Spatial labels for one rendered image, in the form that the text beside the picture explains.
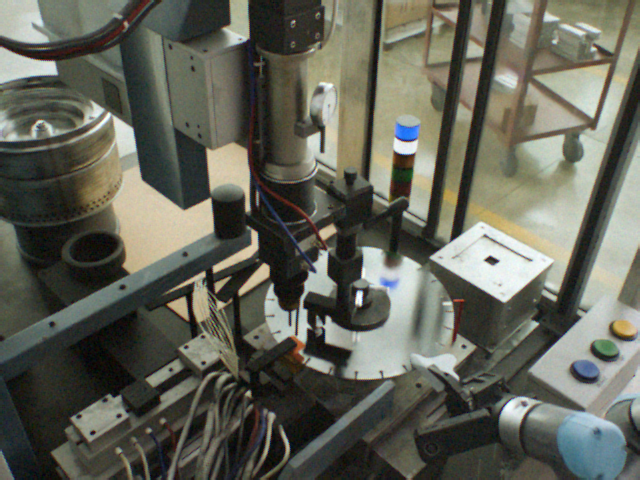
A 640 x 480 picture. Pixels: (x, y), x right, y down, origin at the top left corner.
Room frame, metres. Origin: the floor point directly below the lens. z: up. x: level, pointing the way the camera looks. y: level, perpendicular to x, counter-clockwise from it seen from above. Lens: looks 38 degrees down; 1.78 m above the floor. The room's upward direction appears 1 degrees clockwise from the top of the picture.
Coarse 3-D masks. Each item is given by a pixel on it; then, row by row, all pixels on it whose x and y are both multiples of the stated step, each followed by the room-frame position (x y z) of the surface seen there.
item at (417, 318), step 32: (320, 256) 0.99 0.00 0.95; (384, 256) 1.00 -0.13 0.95; (320, 288) 0.90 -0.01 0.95; (416, 288) 0.91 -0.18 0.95; (416, 320) 0.83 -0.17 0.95; (448, 320) 0.83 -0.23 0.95; (288, 352) 0.75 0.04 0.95; (320, 352) 0.75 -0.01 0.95; (352, 352) 0.75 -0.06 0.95; (384, 352) 0.75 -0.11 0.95; (416, 352) 0.75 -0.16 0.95
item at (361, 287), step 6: (354, 282) 0.86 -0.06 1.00; (360, 282) 0.86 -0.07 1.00; (366, 282) 0.86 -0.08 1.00; (354, 288) 0.85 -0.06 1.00; (360, 288) 0.85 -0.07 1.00; (366, 288) 0.85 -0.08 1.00; (372, 288) 0.85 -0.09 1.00; (378, 288) 0.85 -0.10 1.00; (384, 288) 0.85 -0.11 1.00; (354, 294) 0.85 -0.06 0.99; (360, 294) 0.84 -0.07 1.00; (366, 294) 0.85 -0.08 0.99; (360, 300) 0.82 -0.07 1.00; (360, 306) 0.81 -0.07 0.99
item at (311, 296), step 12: (348, 288) 0.78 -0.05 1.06; (312, 300) 0.80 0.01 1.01; (324, 300) 0.80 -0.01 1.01; (336, 300) 0.79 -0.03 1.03; (348, 300) 0.78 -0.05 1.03; (312, 312) 0.80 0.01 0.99; (324, 312) 0.79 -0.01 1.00; (336, 312) 0.78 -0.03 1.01; (348, 312) 0.78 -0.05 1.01; (312, 324) 0.79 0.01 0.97; (324, 324) 0.80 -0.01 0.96
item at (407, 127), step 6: (396, 120) 1.15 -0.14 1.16; (402, 120) 1.15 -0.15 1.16; (408, 120) 1.15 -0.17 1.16; (414, 120) 1.15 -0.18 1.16; (396, 126) 1.14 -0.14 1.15; (402, 126) 1.13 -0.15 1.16; (408, 126) 1.13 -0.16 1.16; (414, 126) 1.13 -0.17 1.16; (396, 132) 1.14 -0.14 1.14; (402, 132) 1.13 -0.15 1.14; (408, 132) 1.13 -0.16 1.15; (414, 132) 1.13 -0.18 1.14; (402, 138) 1.13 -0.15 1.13; (408, 138) 1.13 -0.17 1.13; (414, 138) 1.13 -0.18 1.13
